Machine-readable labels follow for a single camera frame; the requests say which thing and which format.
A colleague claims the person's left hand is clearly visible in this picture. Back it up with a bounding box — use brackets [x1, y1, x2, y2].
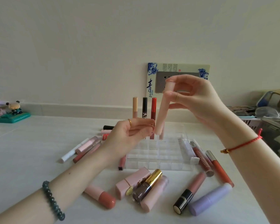
[102, 119, 154, 162]

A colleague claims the person's right hand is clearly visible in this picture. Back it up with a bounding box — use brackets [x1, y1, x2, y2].
[164, 75, 237, 138]

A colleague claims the pink gloss black cap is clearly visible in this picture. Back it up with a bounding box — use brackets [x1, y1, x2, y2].
[118, 155, 127, 171]

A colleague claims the beige slim lip tube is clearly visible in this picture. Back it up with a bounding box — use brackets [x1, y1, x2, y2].
[132, 96, 138, 119]
[154, 81, 177, 136]

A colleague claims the pink matte lipstick tube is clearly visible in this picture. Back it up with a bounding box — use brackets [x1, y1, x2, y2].
[75, 136, 99, 155]

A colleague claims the black Colorkey lip tube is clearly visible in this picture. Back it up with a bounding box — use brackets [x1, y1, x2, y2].
[142, 97, 148, 119]

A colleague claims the clear acrylic lipstick organizer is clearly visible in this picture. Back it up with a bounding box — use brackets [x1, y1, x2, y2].
[125, 123, 200, 172]

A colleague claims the pink square lipstick gold band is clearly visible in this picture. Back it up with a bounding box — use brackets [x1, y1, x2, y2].
[115, 166, 151, 200]

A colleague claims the red Colorkey lip tube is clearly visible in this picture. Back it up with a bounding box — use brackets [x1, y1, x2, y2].
[150, 97, 157, 140]

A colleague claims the gold cap brown bottle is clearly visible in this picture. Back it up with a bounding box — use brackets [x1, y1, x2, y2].
[132, 169, 163, 204]

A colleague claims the white slim tube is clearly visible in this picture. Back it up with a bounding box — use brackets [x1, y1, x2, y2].
[58, 137, 90, 164]

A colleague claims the coral pink capsule lipstick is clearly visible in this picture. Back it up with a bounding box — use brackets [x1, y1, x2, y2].
[84, 185, 116, 210]

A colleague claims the striped brown lip tube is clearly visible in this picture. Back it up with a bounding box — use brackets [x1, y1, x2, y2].
[189, 141, 215, 178]

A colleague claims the light pink round tube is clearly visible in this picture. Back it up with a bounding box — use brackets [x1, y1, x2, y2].
[140, 175, 170, 213]

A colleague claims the orange lipgloss silver cap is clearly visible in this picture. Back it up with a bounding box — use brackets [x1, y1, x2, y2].
[205, 150, 235, 188]

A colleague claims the black cap pink lipgloss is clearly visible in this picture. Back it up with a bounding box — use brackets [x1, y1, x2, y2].
[173, 172, 207, 216]

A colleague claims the lavender lipstick tube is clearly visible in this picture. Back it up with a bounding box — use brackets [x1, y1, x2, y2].
[189, 183, 233, 217]

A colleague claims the person's left forearm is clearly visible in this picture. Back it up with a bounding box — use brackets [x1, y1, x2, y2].
[0, 149, 122, 224]

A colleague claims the person's right forearm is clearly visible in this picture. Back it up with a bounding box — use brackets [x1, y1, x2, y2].
[214, 118, 280, 224]

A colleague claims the clear plastic storage box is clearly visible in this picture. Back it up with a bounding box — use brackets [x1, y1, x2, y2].
[261, 115, 280, 166]

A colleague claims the pink plastic basket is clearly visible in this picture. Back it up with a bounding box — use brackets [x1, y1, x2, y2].
[227, 106, 263, 133]

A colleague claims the glass bowl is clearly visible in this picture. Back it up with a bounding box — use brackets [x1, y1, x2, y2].
[254, 106, 280, 119]

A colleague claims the panda figurine green base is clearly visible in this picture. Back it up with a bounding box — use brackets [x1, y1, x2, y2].
[0, 101, 31, 124]

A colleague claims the grey wall socket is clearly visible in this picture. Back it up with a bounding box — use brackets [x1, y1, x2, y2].
[155, 71, 178, 94]
[177, 71, 201, 78]

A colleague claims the blue floral socket frame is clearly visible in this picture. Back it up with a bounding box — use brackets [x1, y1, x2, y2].
[146, 63, 210, 100]

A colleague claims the red string bracelet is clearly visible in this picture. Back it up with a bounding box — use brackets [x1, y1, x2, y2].
[220, 128, 263, 154]

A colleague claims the green bead bracelet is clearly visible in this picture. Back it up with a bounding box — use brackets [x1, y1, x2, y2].
[42, 180, 66, 222]

